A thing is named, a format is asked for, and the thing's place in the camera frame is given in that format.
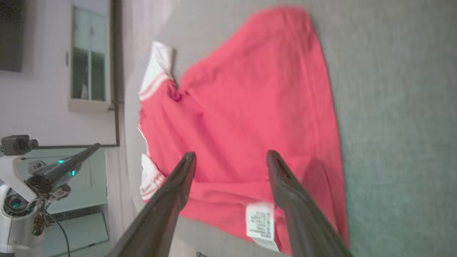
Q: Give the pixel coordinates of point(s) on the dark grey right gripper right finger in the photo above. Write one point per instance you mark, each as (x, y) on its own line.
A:
(303, 217)

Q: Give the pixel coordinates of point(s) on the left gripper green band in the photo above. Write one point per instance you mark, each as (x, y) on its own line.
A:
(50, 180)

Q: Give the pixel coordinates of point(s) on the red and white garment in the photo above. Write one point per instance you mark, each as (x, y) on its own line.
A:
(250, 107)

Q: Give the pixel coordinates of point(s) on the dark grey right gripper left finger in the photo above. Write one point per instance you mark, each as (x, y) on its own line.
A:
(164, 207)

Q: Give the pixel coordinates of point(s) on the black wall television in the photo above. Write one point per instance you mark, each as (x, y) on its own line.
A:
(10, 35)

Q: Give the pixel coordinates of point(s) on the dark wrist camera box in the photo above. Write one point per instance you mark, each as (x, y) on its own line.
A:
(16, 144)

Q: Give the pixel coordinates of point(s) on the pale green TV cabinet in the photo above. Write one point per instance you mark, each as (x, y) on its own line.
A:
(89, 71)

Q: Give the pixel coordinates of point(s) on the pale green drawer cabinet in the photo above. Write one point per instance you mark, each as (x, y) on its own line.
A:
(89, 192)

